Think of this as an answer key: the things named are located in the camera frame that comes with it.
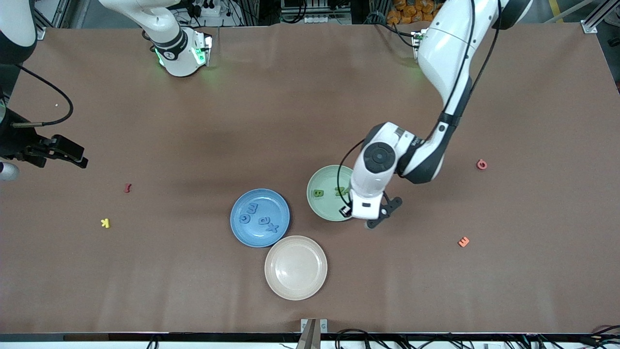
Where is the black arm base cable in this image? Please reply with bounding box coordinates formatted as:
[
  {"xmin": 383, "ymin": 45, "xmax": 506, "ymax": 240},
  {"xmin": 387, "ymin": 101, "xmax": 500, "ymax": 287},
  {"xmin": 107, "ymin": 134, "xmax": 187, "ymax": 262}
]
[{"xmin": 373, "ymin": 19, "xmax": 418, "ymax": 49}]

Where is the beige plate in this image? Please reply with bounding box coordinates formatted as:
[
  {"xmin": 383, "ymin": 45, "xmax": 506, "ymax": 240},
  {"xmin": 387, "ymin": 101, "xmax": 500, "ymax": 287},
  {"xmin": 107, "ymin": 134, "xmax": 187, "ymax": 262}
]
[{"xmin": 264, "ymin": 236, "xmax": 328, "ymax": 301}]

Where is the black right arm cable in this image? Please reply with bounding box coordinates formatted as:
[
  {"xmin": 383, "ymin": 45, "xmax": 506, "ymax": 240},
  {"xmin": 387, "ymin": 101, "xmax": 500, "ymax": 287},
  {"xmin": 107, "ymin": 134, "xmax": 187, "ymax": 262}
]
[{"xmin": 10, "ymin": 64, "xmax": 74, "ymax": 128}]

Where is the green plate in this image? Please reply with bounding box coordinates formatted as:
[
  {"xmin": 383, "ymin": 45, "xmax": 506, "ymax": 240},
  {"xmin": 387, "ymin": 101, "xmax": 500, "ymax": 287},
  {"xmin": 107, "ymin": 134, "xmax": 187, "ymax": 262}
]
[{"xmin": 307, "ymin": 165, "xmax": 357, "ymax": 222}]

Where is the blue plate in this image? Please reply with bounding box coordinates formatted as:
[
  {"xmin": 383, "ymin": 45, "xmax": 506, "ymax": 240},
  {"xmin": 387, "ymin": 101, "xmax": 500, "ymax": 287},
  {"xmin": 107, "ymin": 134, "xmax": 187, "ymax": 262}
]
[{"xmin": 230, "ymin": 189, "xmax": 290, "ymax": 248}]

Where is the aluminium frame post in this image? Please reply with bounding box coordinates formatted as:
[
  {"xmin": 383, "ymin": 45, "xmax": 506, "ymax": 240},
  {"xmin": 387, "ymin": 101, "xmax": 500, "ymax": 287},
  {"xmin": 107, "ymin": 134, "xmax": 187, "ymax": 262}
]
[
  {"xmin": 35, "ymin": 0, "xmax": 63, "ymax": 40},
  {"xmin": 581, "ymin": 0, "xmax": 620, "ymax": 34}
]

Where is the black cable bundle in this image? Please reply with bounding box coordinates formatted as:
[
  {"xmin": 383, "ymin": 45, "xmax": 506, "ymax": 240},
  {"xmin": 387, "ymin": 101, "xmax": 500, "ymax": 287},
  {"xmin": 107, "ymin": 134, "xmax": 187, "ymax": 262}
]
[{"xmin": 145, "ymin": 329, "xmax": 620, "ymax": 349}]

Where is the stack of orange items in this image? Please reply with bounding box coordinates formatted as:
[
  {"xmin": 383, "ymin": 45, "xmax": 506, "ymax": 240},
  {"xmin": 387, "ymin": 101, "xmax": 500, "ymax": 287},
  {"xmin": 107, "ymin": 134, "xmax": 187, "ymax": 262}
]
[{"xmin": 387, "ymin": 0, "xmax": 444, "ymax": 26}]

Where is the metal table edge bracket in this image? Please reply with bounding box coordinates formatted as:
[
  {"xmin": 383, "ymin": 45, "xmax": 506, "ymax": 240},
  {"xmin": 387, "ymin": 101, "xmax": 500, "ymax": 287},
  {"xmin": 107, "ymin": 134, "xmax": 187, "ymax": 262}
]
[{"xmin": 296, "ymin": 318, "xmax": 329, "ymax": 349}]

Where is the white power strip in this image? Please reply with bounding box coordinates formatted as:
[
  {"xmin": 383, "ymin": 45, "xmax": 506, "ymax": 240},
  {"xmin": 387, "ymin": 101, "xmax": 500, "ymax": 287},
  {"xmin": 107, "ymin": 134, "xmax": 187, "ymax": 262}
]
[{"xmin": 191, "ymin": 0, "xmax": 223, "ymax": 17}]

